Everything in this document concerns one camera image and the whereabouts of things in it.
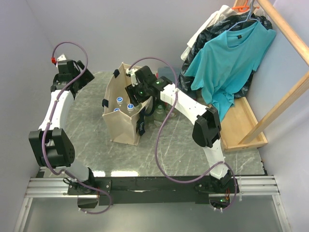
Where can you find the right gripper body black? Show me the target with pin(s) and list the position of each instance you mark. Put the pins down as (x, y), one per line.
(140, 92)

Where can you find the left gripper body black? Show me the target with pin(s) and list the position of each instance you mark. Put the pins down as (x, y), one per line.
(84, 79)

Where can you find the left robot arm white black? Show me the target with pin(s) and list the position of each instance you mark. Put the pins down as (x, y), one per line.
(50, 140)

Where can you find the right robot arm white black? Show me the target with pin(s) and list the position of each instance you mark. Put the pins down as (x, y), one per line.
(205, 120)

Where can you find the beige canvas tote bag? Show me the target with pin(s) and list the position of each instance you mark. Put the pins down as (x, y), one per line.
(123, 127)

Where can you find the folded grey cloth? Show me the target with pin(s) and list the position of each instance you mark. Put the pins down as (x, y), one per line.
(167, 72)

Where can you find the plastic water bottle blue cap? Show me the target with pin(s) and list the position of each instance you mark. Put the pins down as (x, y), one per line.
(120, 101)

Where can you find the teal t-shirt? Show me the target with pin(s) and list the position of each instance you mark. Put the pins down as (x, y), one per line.
(223, 66)

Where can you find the white garment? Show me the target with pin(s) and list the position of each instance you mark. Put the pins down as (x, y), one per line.
(223, 13)

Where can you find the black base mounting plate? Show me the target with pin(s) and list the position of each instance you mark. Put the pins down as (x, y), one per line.
(153, 189)

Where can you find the orange hanger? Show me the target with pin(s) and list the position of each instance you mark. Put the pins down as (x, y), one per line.
(242, 8)

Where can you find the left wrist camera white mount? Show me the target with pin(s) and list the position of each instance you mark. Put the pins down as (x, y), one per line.
(55, 61)

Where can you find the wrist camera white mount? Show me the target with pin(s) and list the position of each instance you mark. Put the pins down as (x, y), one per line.
(132, 74)
(55, 61)

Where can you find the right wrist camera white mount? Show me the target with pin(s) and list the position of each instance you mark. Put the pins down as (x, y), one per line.
(132, 74)

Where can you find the wooden clothes rack frame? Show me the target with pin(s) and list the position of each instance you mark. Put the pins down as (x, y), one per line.
(281, 79)

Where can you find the aluminium rail frame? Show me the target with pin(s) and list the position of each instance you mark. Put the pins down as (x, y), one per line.
(249, 185)

